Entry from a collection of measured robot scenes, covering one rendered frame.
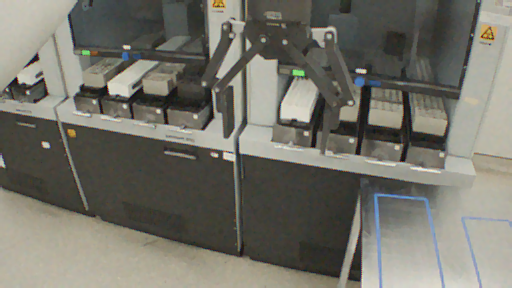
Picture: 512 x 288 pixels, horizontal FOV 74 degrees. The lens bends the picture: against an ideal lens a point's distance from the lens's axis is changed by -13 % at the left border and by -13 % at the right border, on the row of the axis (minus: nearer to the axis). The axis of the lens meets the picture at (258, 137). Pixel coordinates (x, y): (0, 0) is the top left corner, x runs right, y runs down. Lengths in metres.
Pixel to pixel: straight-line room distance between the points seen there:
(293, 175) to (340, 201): 0.20
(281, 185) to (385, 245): 0.64
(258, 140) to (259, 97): 0.15
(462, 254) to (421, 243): 0.10
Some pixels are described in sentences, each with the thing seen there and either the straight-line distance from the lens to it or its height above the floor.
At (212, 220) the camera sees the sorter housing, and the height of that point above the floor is 0.28.
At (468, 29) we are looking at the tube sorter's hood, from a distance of 1.25.
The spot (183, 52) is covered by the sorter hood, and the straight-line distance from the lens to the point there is 1.42.
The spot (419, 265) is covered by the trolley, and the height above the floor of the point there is 0.82.
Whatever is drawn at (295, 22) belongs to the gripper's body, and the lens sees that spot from 0.45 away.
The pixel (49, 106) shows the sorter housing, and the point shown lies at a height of 0.73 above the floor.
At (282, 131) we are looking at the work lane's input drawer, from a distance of 1.32.
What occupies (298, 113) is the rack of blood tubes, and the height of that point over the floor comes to 0.84.
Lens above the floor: 1.49
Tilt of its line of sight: 33 degrees down
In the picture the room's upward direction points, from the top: straight up
